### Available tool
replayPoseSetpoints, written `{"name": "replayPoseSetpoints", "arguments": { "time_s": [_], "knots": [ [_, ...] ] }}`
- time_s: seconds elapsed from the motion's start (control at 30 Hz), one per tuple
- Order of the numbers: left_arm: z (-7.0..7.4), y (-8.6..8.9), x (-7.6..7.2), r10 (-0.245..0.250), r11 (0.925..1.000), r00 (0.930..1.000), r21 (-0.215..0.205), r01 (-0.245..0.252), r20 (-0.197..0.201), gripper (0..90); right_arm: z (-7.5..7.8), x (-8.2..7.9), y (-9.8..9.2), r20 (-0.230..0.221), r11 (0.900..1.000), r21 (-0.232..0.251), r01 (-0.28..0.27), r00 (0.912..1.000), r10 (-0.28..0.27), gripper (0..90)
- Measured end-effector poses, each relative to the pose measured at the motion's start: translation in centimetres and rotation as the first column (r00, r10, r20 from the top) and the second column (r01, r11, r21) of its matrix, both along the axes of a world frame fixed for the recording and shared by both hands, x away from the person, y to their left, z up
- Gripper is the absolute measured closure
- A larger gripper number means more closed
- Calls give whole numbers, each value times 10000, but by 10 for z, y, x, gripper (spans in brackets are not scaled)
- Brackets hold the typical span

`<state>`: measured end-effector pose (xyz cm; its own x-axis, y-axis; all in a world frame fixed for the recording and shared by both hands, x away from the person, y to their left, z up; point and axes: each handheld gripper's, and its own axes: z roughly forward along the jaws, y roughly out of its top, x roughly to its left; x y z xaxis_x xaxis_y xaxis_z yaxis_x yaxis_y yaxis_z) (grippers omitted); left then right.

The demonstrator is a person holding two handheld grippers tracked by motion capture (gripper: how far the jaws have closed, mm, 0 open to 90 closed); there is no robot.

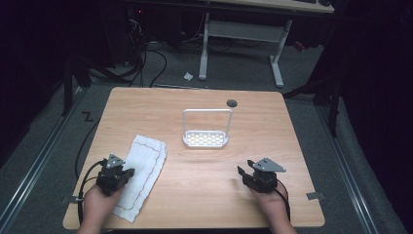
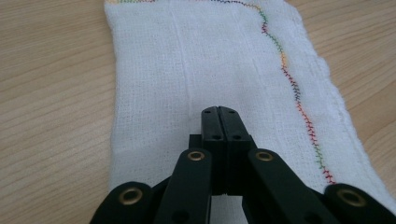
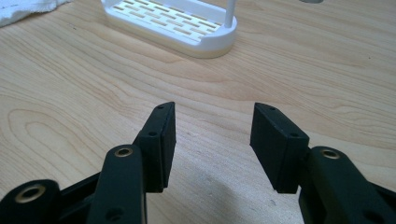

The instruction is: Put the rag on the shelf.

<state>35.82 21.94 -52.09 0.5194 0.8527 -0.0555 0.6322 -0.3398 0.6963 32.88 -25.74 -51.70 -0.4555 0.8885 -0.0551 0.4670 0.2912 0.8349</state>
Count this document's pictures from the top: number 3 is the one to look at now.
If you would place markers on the white slotted drain rack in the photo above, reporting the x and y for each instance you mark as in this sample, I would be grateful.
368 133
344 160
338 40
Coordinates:
174 25

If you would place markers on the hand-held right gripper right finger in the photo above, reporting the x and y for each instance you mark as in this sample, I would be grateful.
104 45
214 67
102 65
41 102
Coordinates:
280 149

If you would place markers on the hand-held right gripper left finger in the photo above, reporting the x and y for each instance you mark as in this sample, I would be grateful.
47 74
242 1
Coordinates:
157 149

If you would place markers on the white cloth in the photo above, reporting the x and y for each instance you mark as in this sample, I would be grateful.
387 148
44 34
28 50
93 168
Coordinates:
21 9

